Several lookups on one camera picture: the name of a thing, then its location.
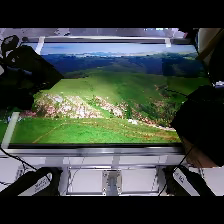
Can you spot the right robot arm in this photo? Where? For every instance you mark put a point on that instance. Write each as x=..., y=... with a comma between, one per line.
x=193, y=181

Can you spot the silver frame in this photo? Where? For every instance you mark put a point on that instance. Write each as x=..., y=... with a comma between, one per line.
x=112, y=182

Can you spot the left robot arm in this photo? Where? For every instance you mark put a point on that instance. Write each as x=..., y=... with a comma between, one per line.
x=25, y=182

